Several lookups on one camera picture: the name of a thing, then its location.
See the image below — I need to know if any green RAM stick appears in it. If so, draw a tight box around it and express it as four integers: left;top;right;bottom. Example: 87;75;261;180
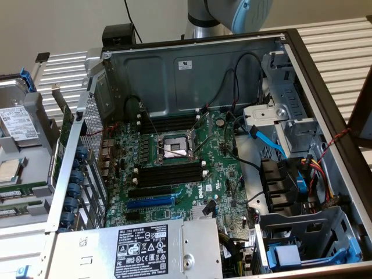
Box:
0;206;31;219
0;188;33;201

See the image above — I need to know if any RAM slot with white latches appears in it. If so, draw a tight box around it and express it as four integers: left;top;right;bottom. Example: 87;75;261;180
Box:
132;171;209;189
136;109;202;123
132;161;208;178
136;120;202;131

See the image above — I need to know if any CPU socket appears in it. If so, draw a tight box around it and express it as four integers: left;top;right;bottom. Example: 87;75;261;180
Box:
155;127;203;163

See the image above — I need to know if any thin steel locking lever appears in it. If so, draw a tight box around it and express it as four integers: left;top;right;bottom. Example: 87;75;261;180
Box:
156;146;202;161
138;103;163;145

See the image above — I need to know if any metal socket cover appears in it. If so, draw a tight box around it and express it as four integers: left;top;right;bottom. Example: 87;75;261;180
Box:
188;112;212;153

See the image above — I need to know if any green motherboard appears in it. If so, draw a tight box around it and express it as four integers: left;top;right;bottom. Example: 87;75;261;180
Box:
100;108;259;233

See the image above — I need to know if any long black expansion slot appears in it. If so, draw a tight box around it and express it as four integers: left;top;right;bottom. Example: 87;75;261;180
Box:
127;185;174;199

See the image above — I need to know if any black data connector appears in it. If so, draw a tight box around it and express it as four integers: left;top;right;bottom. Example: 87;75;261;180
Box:
202;199;218;217

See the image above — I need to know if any blue expansion slot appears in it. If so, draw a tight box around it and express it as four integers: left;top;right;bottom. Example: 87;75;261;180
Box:
126;195;176;210

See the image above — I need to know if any open metal PC case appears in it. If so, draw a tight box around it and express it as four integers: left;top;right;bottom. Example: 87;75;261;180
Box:
45;27;372;279

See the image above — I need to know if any silver finned heatsink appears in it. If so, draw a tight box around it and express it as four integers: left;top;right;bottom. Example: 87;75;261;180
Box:
191;203;217;223

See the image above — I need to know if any metal drive cage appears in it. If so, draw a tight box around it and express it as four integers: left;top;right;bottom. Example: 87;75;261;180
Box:
242;49;323;159

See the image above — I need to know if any green graphics card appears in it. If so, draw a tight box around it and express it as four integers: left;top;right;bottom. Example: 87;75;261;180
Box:
46;82;76;192

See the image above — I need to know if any small black box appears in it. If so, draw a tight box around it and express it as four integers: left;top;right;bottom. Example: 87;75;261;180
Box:
101;22;138;49

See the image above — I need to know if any grey power supply unit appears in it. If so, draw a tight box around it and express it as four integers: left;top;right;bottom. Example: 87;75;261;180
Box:
53;217;224;279

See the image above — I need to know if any metal disk bay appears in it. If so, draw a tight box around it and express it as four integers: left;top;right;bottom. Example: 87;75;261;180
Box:
255;205;366;274

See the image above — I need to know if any blue disk tray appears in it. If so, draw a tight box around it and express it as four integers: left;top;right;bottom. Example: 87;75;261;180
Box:
266;237;363;271

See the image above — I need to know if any blue disk caddy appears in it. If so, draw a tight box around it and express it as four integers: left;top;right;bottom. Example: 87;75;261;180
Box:
19;66;38;94

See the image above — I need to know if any silver hard disk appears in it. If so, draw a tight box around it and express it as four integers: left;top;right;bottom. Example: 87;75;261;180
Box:
0;77;40;148

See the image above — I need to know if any dark brown panel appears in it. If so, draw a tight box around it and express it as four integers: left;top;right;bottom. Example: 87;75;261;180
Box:
347;62;372;149

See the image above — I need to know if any silver CPU chip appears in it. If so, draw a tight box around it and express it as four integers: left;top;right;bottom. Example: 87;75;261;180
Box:
0;158;23;184

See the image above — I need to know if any black curved wire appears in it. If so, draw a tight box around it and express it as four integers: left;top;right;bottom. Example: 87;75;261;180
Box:
223;111;262;173

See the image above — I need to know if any flat blue data wire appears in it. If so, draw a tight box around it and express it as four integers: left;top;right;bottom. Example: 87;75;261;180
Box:
248;124;289;160

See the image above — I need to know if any red-black twisted wire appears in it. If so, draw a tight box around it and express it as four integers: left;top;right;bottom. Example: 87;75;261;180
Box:
316;127;352;168
86;121;120;138

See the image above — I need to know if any black looped wire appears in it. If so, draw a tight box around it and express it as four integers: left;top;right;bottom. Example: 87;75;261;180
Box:
203;51;264;115

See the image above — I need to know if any blue wire connector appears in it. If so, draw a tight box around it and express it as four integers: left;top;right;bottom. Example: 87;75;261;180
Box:
295;170;306;193

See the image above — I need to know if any yellow red power wire bundle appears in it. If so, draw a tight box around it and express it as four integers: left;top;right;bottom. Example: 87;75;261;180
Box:
300;155;335;206

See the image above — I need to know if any thin black cable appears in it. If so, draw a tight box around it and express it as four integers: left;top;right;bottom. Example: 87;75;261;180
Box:
124;0;144;44

